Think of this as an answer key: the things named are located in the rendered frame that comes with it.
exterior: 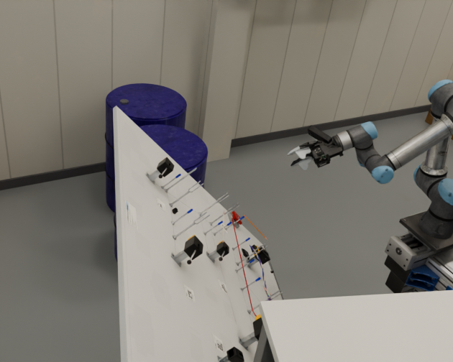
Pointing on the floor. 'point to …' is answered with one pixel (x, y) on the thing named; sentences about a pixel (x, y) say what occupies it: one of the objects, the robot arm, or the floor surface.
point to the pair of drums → (148, 104)
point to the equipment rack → (366, 328)
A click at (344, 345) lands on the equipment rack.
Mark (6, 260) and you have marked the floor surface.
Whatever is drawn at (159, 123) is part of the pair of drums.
